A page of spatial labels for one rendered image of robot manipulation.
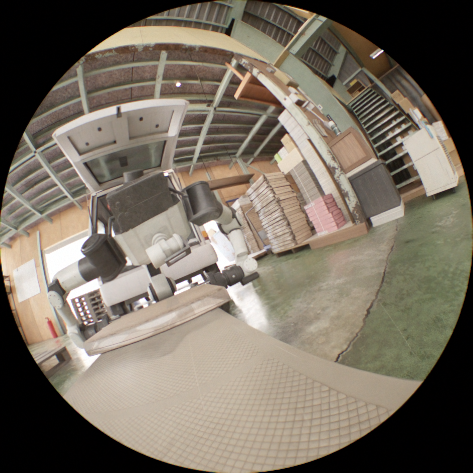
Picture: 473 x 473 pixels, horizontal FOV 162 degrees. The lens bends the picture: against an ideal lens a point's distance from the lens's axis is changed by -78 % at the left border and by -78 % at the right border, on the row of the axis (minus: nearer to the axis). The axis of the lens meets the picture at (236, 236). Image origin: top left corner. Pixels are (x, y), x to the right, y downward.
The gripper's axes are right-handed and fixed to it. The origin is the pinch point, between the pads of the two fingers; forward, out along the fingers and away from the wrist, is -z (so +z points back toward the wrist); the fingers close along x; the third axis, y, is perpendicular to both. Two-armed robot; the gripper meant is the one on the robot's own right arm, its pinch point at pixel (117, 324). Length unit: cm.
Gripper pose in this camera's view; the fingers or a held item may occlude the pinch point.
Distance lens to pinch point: 83.8
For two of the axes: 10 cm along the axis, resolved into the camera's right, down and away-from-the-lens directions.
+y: -3.6, 2.4, 9.0
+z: -8.4, 3.3, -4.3
